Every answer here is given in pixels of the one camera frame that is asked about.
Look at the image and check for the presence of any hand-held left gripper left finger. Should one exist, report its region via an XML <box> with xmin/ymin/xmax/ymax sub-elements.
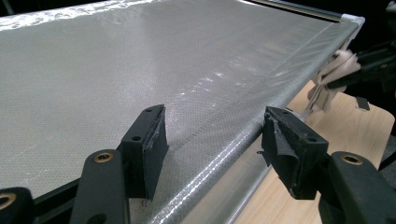
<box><xmin>69</xmin><ymin>104</ymin><xmax>169</xmax><ymax>224</ymax></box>

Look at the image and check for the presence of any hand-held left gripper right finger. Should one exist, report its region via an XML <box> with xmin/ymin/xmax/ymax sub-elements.
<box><xmin>261</xmin><ymin>105</ymin><xmax>396</xmax><ymax>224</ymax></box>

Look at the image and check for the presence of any beige waffle cloth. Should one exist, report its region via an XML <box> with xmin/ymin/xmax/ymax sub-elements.
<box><xmin>307</xmin><ymin>49</ymin><xmax>362</xmax><ymax>113</ymax></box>

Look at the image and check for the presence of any metal rack with silver shelves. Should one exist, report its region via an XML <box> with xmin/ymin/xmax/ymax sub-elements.
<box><xmin>0</xmin><ymin>0</ymin><xmax>366</xmax><ymax>224</ymax></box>

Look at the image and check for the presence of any small dark clip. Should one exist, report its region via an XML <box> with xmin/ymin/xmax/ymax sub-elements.
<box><xmin>356</xmin><ymin>96</ymin><xmax>371</xmax><ymax>112</ymax></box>

